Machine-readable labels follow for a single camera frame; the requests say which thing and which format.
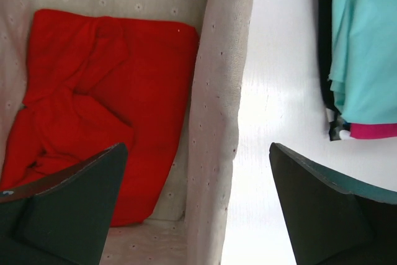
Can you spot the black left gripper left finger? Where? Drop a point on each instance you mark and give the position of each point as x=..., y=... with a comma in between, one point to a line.
x=63, y=218

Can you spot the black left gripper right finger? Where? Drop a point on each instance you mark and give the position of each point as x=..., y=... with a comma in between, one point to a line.
x=331, y=217

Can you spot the patterned t shirt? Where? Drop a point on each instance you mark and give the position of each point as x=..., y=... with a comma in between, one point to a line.
x=339, y=129

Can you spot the pink t shirt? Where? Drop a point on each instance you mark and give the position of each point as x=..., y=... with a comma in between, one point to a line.
x=373, y=132

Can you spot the wicker basket with cloth liner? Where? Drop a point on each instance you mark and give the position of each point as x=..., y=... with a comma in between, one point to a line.
x=189, y=222

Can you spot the teal t shirt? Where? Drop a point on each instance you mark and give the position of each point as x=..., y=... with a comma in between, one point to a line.
x=363, y=68

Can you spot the black t shirt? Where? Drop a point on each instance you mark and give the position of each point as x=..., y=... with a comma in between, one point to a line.
x=324, y=51

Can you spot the red t shirt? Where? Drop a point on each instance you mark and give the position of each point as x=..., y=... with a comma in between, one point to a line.
x=97, y=81

